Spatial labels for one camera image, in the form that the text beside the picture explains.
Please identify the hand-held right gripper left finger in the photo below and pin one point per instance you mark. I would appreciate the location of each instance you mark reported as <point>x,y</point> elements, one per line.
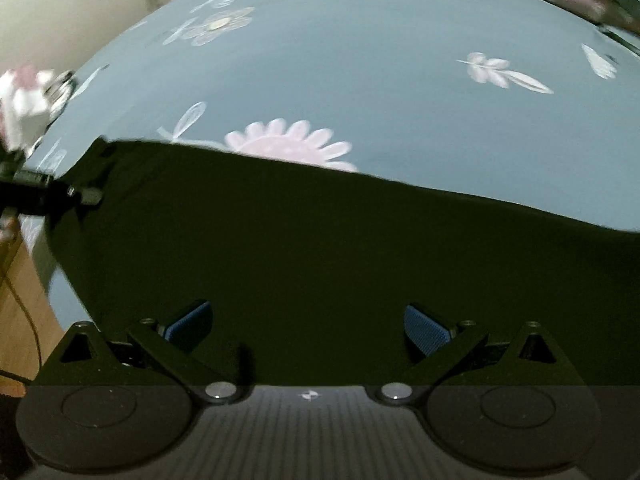
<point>189,324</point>

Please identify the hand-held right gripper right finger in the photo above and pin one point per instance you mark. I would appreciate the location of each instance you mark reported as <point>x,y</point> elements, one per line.
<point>425,327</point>

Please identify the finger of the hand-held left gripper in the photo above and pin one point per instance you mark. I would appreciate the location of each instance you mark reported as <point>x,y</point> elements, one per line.
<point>55,195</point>

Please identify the black pants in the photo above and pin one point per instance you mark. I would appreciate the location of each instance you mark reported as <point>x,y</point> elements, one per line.
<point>350,260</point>

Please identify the blue floral bed sheet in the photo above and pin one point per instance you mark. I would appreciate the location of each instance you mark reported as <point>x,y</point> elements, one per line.
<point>350,60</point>

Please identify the blue pillow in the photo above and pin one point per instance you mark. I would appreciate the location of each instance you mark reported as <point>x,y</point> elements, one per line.
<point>625,5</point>

